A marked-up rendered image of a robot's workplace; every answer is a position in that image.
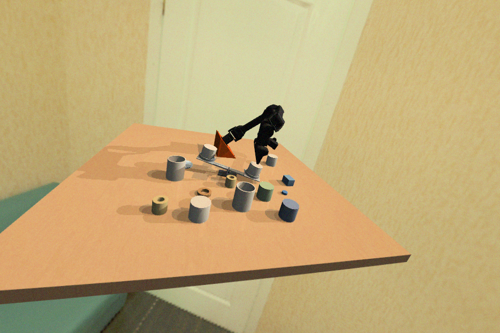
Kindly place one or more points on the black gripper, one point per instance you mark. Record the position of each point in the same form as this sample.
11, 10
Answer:
259, 146

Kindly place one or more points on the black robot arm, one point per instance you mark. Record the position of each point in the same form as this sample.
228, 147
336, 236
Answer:
271, 120

